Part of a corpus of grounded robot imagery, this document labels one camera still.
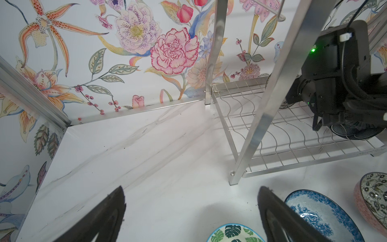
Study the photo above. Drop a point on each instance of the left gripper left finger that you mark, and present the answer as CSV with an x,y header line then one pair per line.
x,y
102,223

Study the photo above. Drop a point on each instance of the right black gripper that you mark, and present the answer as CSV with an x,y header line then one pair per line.
x,y
338,53

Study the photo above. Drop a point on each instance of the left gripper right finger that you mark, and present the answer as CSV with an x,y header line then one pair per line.
x,y
281,223

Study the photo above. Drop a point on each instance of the blue floral bowl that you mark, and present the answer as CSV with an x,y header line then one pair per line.
x,y
324,215

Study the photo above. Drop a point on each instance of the green leaf bowl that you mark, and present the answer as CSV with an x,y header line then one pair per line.
x,y
234,232

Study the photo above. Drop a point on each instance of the dark blue patterned bowl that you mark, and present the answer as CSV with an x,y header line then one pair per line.
x,y
351,132

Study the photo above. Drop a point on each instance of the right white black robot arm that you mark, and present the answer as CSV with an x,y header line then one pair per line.
x,y
366,102

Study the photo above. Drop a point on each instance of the stainless steel dish rack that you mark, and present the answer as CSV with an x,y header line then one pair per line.
x,y
265,133

